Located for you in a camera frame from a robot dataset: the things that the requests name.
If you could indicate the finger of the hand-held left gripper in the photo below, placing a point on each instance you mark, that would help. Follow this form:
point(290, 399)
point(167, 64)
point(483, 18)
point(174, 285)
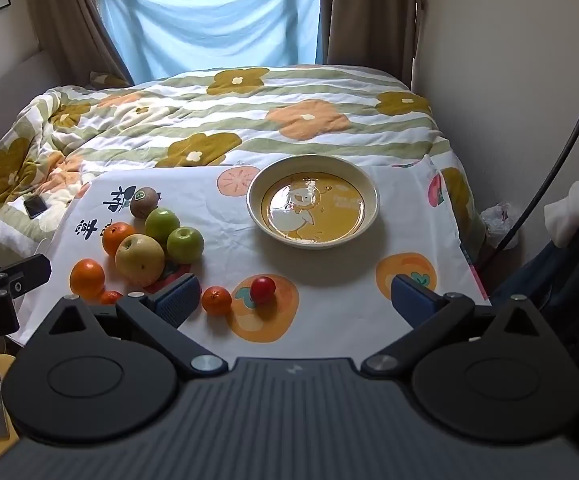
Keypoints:
point(24, 275)

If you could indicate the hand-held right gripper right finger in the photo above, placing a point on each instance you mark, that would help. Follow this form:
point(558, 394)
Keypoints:
point(412, 301)

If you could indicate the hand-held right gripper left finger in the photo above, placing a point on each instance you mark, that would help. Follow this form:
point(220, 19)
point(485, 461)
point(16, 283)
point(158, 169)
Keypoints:
point(182, 300)

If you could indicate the green apple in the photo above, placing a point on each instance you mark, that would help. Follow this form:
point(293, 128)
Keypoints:
point(162, 225)
point(185, 245)

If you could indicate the yellow apple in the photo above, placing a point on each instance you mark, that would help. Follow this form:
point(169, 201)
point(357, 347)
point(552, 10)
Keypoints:
point(139, 260)

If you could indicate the yellow duck-print plate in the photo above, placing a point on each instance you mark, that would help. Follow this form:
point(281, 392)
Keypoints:
point(314, 205)

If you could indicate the small orange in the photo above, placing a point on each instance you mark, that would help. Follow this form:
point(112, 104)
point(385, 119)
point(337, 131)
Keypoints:
point(217, 301)
point(110, 298)

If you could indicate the large orange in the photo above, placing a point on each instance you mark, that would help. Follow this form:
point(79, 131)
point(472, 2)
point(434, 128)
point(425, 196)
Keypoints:
point(87, 276)
point(115, 239)

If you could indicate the black smartphone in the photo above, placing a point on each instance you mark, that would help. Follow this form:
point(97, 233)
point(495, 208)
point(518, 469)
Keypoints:
point(35, 207)

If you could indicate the red cherry tomato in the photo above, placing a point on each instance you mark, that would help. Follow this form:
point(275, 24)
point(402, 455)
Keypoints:
point(263, 290)

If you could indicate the white persimmon-print cloth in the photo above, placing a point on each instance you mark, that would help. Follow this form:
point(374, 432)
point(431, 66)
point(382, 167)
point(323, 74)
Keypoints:
point(329, 280)

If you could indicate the brown kiwi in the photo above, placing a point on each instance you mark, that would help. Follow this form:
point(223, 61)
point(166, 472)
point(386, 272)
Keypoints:
point(145, 202)

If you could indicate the clear plastic bag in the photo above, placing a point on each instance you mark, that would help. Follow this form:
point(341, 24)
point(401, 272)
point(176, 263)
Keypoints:
point(499, 225)

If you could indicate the floral striped quilt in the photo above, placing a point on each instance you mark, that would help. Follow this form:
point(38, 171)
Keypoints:
point(269, 130)

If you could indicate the floral pillow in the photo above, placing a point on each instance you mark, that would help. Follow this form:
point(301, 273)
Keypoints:
point(105, 80)

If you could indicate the brown curtain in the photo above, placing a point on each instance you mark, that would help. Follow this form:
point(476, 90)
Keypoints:
point(369, 10)
point(74, 15)

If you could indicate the light blue window cloth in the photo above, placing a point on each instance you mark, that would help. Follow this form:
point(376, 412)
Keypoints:
point(209, 25)

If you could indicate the thin wall pipe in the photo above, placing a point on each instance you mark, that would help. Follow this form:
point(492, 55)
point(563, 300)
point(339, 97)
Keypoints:
point(418, 35)

